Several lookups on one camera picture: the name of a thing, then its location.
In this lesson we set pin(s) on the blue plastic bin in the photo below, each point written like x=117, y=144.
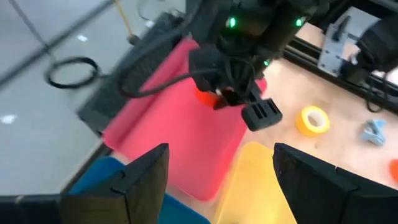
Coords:
x=99, y=171

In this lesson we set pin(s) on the yellow tape roll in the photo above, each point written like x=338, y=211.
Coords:
x=303, y=124

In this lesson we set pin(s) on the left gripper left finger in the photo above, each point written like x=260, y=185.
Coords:
x=136, y=193

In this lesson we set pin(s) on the pink plastic bin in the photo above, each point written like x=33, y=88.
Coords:
x=174, y=140

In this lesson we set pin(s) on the black aluminium table frame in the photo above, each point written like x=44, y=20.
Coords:
x=308, y=56

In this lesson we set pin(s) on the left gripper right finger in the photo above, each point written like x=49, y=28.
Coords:
x=317, y=193

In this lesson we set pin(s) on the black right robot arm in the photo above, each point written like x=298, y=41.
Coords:
x=264, y=28

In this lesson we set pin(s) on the red tape roll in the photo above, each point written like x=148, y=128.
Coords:
x=205, y=98

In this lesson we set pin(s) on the orange tape roll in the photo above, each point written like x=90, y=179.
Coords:
x=394, y=171

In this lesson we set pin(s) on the yellow translucent plastic bin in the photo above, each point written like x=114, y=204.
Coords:
x=252, y=186

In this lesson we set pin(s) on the grey staple remover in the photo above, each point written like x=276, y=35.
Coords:
x=371, y=133

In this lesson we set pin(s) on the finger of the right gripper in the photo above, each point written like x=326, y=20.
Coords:
x=233, y=99

